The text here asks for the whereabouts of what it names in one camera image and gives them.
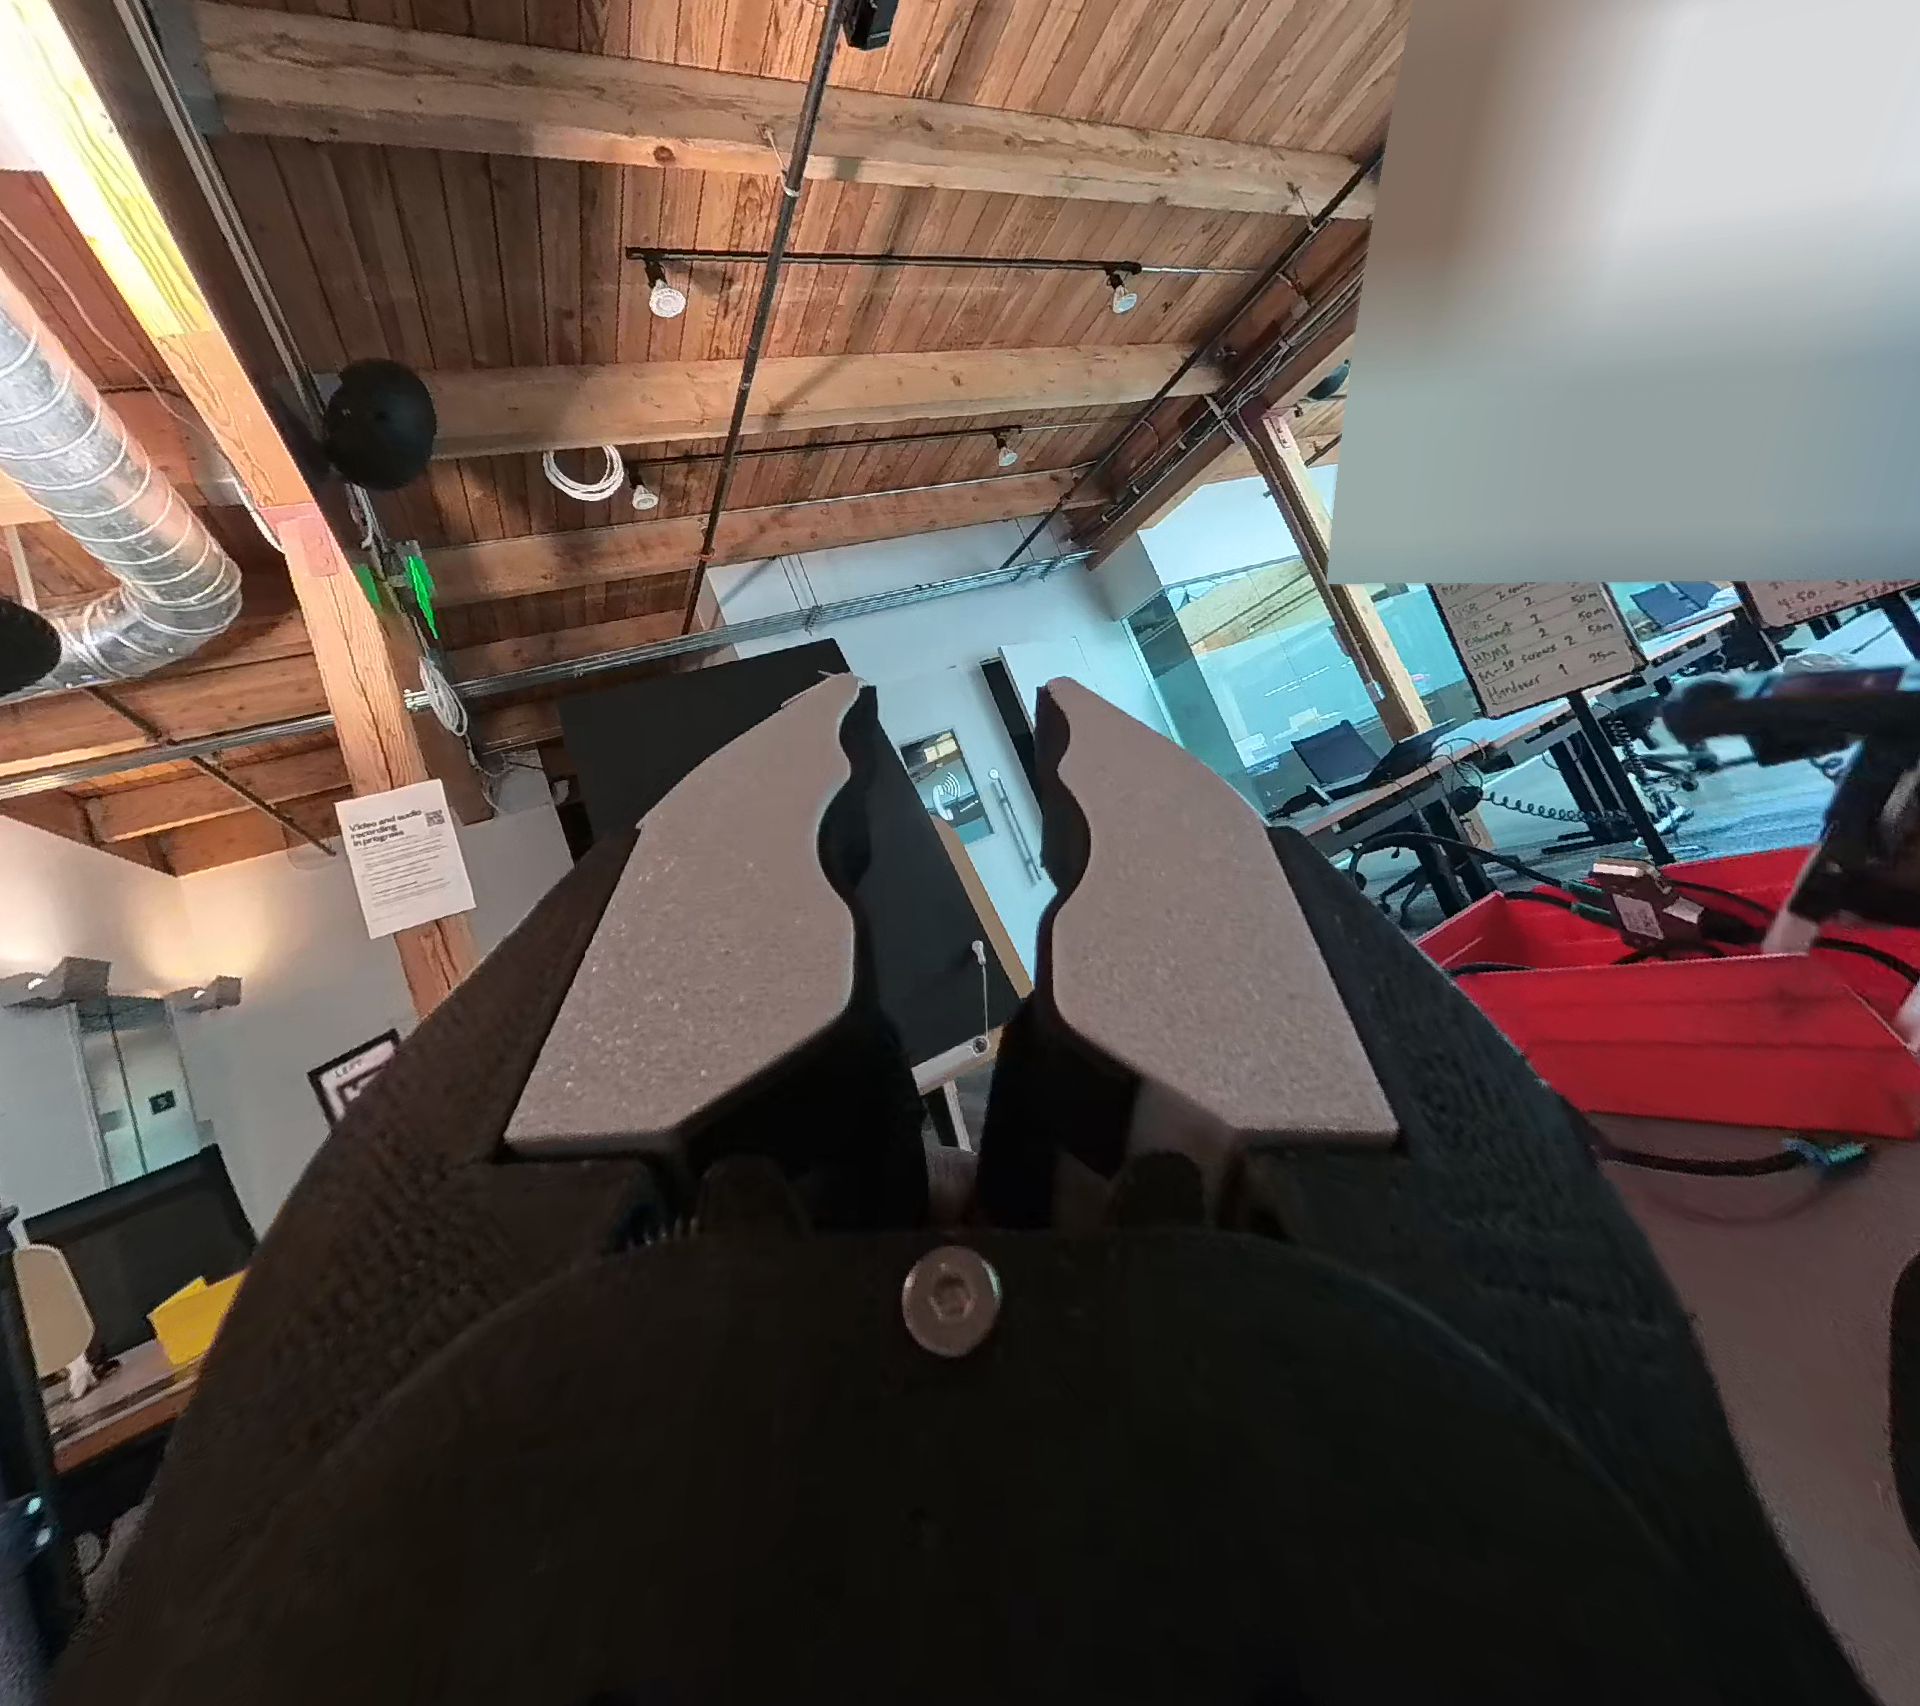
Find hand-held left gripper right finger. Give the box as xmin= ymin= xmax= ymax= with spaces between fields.
xmin=978 ymin=675 xmax=1407 ymax=1229

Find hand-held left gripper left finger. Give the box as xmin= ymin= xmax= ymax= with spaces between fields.
xmin=502 ymin=671 xmax=932 ymax=1233

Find braided HDMI cable teal plugs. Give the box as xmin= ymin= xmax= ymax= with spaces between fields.
xmin=1585 ymin=1113 xmax=1871 ymax=1184

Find handwritten notice board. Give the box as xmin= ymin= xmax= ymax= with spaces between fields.
xmin=1423 ymin=581 xmax=1652 ymax=723
xmin=1739 ymin=576 xmax=1920 ymax=638

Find small labelled device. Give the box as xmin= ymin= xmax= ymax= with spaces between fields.
xmin=1585 ymin=854 xmax=1707 ymax=946

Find black office chair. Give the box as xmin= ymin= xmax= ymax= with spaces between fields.
xmin=1286 ymin=717 xmax=1399 ymax=817

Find dark door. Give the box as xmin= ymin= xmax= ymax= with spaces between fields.
xmin=981 ymin=661 xmax=1052 ymax=891

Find long office desk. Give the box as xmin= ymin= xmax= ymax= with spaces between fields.
xmin=1274 ymin=692 xmax=1591 ymax=929

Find white paper notice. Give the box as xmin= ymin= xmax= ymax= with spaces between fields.
xmin=336 ymin=776 xmax=479 ymax=942

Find red storage bin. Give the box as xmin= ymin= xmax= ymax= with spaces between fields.
xmin=1414 ymin=843 xmax=1920 ymax=1143

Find black and white tag sign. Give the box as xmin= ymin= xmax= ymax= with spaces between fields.
xmin=306 ymin=1029 xmax=403 ymax=1128

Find metal elevator door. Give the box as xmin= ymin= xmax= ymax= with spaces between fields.
xmin=73 ymin=998 xmax=204 ymax=1191

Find yellow storage bin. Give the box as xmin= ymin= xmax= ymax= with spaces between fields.
xmin=143 ymin=1269 xmax=249 ymax=1369

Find black computer monitor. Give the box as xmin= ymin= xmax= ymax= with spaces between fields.
xmin=18 ymin=1143 xmax=259 ymax=1365

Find black round speaker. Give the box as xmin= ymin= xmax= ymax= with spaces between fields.
xmin=0 ymin=596 xmax=65 ymax=699
xmin=322 ymin=358 xmax=440 ymax=490

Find wooden office desk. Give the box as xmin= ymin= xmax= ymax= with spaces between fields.
xmin=51 ymin=1346 xmax=204 ymax=1477

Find dark framed wall sign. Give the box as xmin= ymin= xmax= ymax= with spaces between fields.
xmin=895 ymin=726 xmax=1002 ymax=843

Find wooden support post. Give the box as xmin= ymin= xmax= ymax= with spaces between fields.
xmin=1244 ymin=416 xmax=1420 ymax=741
xmin=142 ymin=311 xmax=490 ymax=1022

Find silver ventilation duct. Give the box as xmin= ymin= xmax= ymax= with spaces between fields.
xmin=0 ymin=262 xmax=246 ymax=699

